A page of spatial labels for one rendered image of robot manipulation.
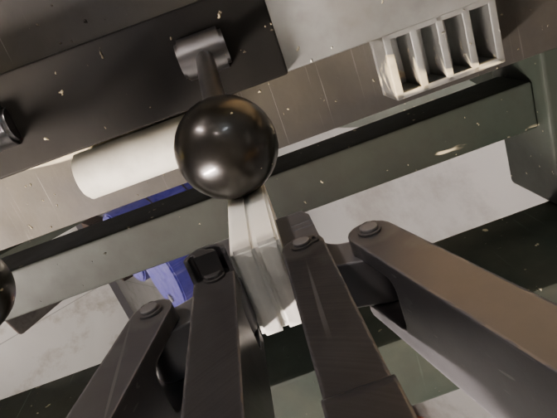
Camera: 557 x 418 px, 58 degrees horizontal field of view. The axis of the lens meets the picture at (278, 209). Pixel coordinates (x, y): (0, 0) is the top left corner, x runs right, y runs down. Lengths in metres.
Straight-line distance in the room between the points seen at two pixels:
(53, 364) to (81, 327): 0.72
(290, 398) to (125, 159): 0.19
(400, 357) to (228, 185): 0.23
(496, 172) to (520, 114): 1.55
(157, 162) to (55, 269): 0.16
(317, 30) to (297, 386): 0.23
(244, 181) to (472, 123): 0.29
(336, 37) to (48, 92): 0.16
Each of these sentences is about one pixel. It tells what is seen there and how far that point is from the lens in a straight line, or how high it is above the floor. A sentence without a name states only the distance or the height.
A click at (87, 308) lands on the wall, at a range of 9.45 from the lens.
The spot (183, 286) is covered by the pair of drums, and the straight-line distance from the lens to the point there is 2.87.
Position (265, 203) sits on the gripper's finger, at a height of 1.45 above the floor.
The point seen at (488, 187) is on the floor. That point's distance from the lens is 2.04.
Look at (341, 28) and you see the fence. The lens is 0.30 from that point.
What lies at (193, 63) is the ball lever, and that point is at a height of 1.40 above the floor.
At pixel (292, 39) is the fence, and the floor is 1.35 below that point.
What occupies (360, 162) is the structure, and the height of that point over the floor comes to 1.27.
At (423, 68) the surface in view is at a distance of 0.32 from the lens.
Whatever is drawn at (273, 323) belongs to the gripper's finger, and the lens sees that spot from 0.15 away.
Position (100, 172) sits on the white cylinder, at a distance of 0.32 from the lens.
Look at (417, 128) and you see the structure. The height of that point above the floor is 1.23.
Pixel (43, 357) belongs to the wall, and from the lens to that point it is 9.48.
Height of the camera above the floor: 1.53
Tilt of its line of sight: 29 degrees down
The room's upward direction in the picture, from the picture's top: 122 degrees counter-clockwise
